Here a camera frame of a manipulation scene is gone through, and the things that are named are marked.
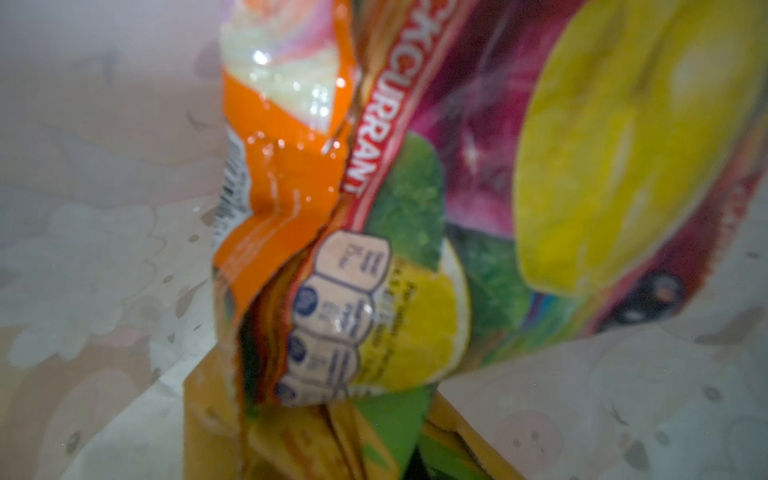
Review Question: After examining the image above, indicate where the white printed paper bag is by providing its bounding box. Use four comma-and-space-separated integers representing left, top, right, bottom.
1, 1, 767, 479

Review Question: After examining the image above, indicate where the yellow snack packet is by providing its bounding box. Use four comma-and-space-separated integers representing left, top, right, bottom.
212, 1, 767, 407

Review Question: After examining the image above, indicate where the orange snack packet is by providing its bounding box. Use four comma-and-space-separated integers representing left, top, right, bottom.
183, 349, 522, 479

